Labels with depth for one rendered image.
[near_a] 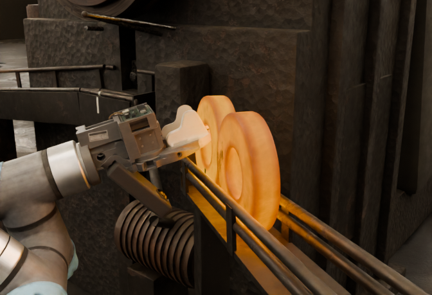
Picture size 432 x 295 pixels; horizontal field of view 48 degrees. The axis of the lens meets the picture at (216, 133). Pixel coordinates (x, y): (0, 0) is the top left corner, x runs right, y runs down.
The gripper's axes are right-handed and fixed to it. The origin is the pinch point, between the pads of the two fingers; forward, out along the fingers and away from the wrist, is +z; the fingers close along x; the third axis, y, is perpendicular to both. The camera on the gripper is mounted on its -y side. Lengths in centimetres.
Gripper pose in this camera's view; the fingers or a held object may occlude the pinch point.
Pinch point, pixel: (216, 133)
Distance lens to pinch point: 75.2
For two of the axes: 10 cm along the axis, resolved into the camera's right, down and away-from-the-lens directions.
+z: 9.3, -3.2, 2.0
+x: -2.8, -2.6, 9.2
